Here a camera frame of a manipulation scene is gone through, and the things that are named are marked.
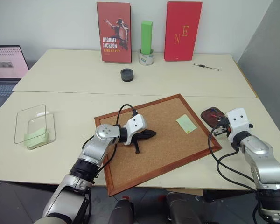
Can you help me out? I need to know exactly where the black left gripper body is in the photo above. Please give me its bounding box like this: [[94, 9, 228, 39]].
[[131, 130, 148, 143]]

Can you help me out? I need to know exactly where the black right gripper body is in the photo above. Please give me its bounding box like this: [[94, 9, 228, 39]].
[[217, 116, 231, 139]]

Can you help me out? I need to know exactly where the dark brown oval tray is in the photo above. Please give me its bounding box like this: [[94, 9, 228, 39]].
[[200, 106, 226, 128]]

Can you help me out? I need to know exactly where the green sticky note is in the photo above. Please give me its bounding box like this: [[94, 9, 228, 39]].
[[24, 128, 49, 150], [175, 114, 197, 134]]

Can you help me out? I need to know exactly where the tall green box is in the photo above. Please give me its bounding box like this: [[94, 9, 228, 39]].
[[140, 20, 153, 55]]

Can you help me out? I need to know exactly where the clear plastic box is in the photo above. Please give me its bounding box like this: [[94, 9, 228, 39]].
[[14, 104, 56, 150]]

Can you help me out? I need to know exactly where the wood framed cork board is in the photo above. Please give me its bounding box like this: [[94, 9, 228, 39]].
[[94, 93, 223, 197]]

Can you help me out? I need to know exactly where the black and white pen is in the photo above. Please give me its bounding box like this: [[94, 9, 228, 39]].
[[193, 63, 220, 71]]

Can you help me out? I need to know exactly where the black round dish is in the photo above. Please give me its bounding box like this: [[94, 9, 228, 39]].
[[120, 68, 135, 82]]

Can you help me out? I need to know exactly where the dark rounded shape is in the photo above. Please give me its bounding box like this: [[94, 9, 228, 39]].
[[106, 196, 135, 224], [165, 192, 203, 224]]

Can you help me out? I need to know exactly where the clear tape roll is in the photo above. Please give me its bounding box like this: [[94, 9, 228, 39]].
[[138, 48, 155, 66]]

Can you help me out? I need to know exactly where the red book with gold letters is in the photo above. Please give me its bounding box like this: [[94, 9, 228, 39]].
[[163, 1, 203, 62]]

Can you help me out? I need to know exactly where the red Michael Jackson book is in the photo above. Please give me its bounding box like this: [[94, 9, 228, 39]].
[[96, 1, 133, 63]]

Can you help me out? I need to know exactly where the grey laptop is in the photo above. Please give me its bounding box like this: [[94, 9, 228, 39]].
[[0, 45, 30, 112]]

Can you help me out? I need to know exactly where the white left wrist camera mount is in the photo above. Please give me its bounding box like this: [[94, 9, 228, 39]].
[[124, 113, 147, 146]]

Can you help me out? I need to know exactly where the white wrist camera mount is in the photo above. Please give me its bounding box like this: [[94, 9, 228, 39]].
[[124, 113, 147, 146], [224, 107, 254, 143]]

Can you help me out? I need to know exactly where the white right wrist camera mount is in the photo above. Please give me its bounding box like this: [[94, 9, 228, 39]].
[[224, 107, 254, 143]]

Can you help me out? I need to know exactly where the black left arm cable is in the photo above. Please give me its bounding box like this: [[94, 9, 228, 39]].
[[82, 104, 137, 175]]

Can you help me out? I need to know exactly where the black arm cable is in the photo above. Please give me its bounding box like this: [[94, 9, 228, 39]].
[[208, 126, 257, 191], [82, 104, 137, 175]]

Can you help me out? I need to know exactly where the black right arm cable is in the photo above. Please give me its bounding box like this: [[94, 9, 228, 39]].
[[208, 126, 257, 191]]

